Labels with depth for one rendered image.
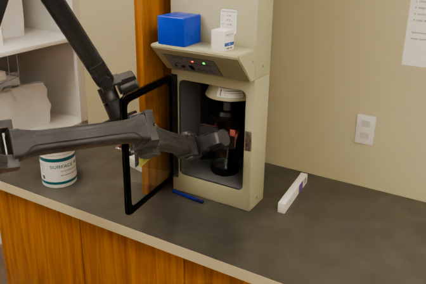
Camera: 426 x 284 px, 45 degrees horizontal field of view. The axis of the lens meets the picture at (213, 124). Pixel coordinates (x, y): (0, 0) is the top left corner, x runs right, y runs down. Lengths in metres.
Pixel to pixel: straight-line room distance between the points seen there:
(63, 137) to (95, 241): 0.86
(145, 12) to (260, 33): 0.38
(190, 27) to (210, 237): 0.66
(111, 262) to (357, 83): 1.10
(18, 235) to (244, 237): 0.99
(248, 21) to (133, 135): 0.60
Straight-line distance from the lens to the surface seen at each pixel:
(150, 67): 1.78
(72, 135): 1.14
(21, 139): 1.11
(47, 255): 2.18
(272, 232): 1.71
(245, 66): 1.56
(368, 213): 1.89
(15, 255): 2.35
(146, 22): 1.74
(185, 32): 1.61
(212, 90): 1.76
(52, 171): 2.00
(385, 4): 1.91
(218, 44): 1.57
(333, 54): 1.98
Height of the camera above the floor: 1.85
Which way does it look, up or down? 21 degrees down
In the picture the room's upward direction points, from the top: 1 degrees clockwise
